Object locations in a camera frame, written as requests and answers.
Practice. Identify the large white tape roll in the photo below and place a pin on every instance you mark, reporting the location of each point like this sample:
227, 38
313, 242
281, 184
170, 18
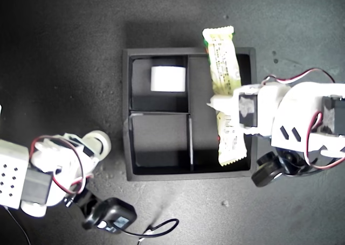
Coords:
168, 79

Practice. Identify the small white tape roll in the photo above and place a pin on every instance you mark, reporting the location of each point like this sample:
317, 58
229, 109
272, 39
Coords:
107, 144

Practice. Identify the snack bar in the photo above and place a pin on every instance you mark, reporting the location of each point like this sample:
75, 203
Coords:
223, 64

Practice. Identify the black tray with wells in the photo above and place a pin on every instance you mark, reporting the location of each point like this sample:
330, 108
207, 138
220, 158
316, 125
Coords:
161, 145

